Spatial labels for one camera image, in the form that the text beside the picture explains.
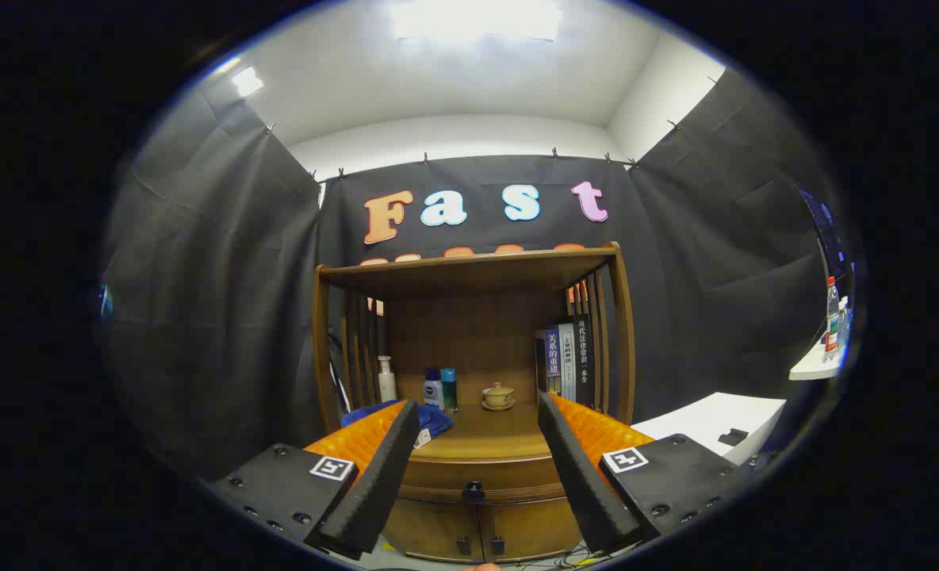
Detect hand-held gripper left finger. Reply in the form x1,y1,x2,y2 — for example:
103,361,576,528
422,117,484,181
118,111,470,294
209,399,421,561

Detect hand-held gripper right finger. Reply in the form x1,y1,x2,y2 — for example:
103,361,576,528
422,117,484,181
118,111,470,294
537,391,756,554

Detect wooden cabinet door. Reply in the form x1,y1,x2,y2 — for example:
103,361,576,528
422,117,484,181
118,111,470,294
479,496,583,561
382,498,483,561

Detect wooden countertop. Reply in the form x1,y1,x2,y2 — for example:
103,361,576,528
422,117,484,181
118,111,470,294
335,397,633,465

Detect wooden cabinet with slatted shelf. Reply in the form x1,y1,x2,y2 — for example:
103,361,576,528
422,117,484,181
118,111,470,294
311,242,637,564

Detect blue towel with tag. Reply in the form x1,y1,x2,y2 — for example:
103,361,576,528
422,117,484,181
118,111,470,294
341,400,454,441

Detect beige lidded tea cup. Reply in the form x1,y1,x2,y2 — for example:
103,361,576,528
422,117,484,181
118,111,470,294
481,381,516,412

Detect black spine book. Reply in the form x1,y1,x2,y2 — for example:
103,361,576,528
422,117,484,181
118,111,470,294
573,316,595,409

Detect light spine book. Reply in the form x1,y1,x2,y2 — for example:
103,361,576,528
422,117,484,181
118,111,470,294
558,323,577,404

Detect white side shelf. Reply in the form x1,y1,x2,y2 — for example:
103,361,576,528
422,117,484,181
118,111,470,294
789,333,845,381

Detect black backdrop cloth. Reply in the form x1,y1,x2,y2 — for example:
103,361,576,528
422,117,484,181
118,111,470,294
97,67,855,485

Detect water bottle red label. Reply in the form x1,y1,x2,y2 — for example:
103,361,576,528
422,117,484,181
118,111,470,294
825,276,841,354

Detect ceiling light panel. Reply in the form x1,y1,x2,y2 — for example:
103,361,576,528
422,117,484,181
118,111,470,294
390,0,563,42

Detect floor cables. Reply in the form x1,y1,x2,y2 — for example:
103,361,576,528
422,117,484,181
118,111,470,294
517,546,601,569

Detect grey cable behind slats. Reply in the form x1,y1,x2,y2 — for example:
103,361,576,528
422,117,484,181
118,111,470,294
328,333,353,415

